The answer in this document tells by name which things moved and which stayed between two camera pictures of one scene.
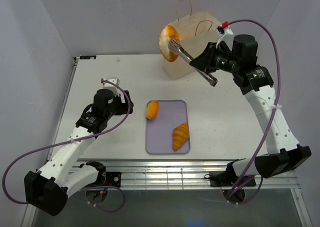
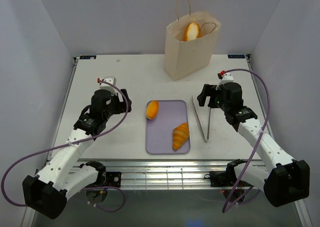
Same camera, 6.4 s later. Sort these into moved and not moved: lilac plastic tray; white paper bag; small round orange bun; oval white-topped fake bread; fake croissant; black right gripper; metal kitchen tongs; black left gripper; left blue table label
Moved: oval white-topped fake bread; metal kitchen tongs; black right gripper
Not moved: lilac plastic tray; fake croissant; small round orange bun; black left gripper; left blue table label; white paper bag
